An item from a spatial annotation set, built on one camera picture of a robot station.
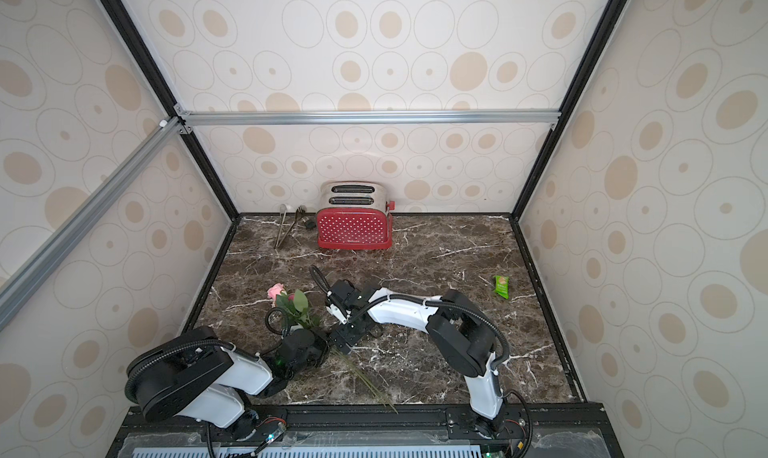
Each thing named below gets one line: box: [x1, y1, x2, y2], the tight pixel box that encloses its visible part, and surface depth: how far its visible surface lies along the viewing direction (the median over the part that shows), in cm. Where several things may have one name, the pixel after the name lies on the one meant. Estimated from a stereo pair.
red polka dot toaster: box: [316, 180, 396, 250], surface depth 104 cm
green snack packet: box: [493, 275, 509, 300], surface depth 100 cm
